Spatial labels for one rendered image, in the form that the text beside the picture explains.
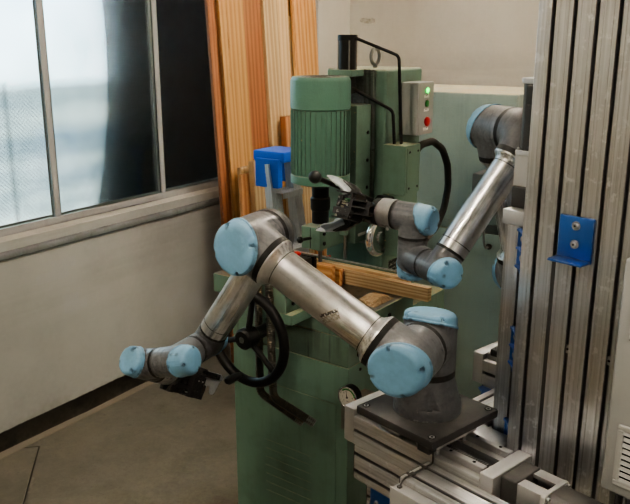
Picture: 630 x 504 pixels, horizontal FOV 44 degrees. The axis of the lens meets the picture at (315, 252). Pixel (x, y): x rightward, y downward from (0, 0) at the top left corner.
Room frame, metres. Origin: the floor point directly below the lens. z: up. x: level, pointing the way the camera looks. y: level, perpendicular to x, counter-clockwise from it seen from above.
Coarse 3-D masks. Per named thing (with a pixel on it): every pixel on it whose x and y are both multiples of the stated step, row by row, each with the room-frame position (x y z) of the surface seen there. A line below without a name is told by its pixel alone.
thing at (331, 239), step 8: (312, 224) 2.27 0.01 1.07; (320, 224) 2.27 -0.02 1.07; (304, 232) 2.25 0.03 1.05; (312, 232) 2.23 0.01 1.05; (320, 232) 2.22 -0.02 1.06; (328, 232) 2.25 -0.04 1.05; (336, 232) 2.29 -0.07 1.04; (312, 240) 2.23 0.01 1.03; (320, 240) 2.22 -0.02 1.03; (328, 240) 2.25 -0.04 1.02; (336, 240) 2.29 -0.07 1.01; (312, 248) 2.23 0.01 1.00; (320, 248) 2.22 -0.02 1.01
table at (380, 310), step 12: (216, 276) 2.32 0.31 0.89; (228, 276) 2.29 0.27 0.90; (216, 288) 2.32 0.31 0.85; (348, 288) 2.17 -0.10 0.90; (360, 288) 2.17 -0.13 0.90; (396, 300) 2.06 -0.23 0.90; (408, 300) 2.11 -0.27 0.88; (264, 312) 2.07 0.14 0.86; (300, 312) 2.05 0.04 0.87; (384, 312) 2.01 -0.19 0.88; (396, 312) 2.06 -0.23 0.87; (288, 324) 2.02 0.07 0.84
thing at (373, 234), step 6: (372, 228) 2.27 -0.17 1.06; (378, 228) 2.29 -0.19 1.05; (384, 228) 2.32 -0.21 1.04; (366, 234) 2.27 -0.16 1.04; (372, 234) 2.26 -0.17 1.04; (378, 234) 2.29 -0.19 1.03; (384, 234) 2.31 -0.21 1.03; (366, 240) 2.26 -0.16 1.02; (372, 240) 2.26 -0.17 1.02; (378, 240) 2.29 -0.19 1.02; (384, 240) 2.31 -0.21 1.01; (366, 246) 2.26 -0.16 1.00; (372, 246) 2.26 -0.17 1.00; (378, 246) 2.29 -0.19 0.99; (372, 252) 2.27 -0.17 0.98; (378, 252) 2.29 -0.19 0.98
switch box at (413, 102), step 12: (408, 84) 2.42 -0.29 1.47; (420, 84) 2.40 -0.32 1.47; (432, 84) 2.46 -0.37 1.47; (408, 96) 2.41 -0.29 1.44; (420, 96) 2.40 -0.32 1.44; (432, 96) 2.46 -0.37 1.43; (408, 108) 2.41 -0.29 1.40; (420, 108) 2.40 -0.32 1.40; (432, 108) 2.47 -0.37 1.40; (408, 120) 2.41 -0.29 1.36; (420, 120) 2.41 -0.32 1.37; (432, 120) 2.47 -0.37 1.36; (408, 132) 2.41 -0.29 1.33; (420, 132) 2.41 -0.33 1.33
